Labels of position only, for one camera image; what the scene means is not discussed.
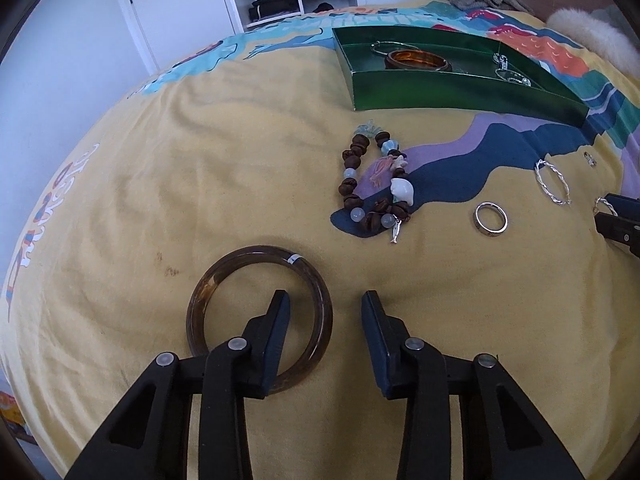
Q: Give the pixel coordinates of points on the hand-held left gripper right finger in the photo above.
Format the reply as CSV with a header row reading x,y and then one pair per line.
x,y
380,340

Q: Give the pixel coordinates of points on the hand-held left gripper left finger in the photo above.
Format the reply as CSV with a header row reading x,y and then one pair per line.
x,y
272,340

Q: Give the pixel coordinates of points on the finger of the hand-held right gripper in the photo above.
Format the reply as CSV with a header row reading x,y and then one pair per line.
x,y
622,235
627,207

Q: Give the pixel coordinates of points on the dark brown bangle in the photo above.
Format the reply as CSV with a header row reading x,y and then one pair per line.
x,y
210,270

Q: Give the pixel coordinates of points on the silver clasp charm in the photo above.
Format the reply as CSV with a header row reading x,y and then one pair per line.
x,y
502,61

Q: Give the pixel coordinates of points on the green shallow box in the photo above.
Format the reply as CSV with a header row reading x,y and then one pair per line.
x,y
450,92

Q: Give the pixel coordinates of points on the amber bangle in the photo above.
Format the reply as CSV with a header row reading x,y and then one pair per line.
x,y
417,62

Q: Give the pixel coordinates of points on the thin silver hoop bangle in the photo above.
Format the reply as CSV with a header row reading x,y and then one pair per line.
x,y
380,46

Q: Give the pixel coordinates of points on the white fluffy pillow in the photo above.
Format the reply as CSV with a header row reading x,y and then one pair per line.
x,y
590,30

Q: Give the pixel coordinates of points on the colourful box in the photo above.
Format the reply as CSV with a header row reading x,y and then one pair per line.
x,y
10,412

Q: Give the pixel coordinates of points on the folded black clothes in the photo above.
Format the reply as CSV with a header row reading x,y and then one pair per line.
x,y
275,5

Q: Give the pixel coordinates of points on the white door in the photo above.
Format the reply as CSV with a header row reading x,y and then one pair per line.
x,y
175,10

